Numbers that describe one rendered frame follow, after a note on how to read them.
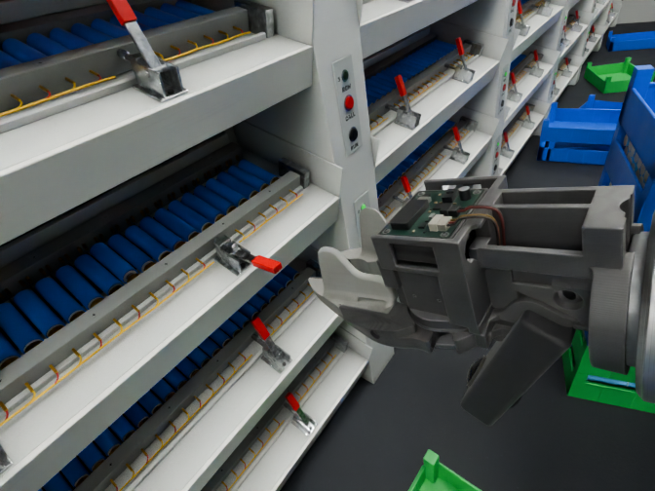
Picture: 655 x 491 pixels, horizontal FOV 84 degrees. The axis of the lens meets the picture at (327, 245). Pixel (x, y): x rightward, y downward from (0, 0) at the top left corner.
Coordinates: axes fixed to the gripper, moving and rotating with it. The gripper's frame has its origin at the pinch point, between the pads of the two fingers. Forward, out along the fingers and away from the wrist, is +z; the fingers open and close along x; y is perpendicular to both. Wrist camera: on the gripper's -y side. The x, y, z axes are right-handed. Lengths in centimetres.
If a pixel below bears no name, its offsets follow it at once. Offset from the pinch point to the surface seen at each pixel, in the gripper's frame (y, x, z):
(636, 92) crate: -4, -51, -15
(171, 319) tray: -0.8, 9.5, 16.2
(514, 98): -19, -115, 21
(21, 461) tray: -1.6, 24.7, 14.8
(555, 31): -9, -158, 18
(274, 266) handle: 0.1, 0.1, 8.5
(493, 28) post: 6, -88, 15
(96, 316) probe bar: 3.3, 14.2, 18.5
